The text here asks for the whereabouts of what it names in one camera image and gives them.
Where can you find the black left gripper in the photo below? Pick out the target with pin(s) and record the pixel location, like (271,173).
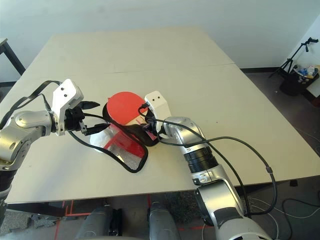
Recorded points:
(73,118)

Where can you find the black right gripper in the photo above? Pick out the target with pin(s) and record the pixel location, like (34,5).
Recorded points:
(151,118)

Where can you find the red ping-pong paddle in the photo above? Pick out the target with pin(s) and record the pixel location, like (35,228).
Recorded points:
(122,107)

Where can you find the black red paddle case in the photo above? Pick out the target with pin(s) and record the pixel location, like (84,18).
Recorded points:
(132,152)

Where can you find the grey right robot leg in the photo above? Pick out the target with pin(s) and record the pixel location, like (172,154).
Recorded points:
(162,220)

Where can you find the grey robot leg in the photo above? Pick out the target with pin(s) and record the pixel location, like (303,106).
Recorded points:
(92,222)
(162,220)

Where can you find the grey left robot leg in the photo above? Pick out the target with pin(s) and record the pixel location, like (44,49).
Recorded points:
(92,222)

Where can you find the grey puzzle foam mat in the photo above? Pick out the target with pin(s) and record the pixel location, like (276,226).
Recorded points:
(30,222)

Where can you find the black trash bin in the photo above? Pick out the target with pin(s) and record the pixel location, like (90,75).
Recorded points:
(292,85)

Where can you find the crumpled plastic trash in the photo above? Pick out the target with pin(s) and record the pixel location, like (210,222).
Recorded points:
(306,71)

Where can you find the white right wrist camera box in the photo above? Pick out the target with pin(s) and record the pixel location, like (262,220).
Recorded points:
(157,102)

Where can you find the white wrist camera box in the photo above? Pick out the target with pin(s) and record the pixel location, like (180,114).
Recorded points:
(66,93)
(157,102)

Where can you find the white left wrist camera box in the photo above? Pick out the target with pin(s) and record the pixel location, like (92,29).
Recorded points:
(66,93)

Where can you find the side table with black frame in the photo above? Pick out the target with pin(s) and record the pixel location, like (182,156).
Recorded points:
(13,58)

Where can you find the black camera tripod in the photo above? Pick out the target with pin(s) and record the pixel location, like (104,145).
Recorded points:
(289,60)

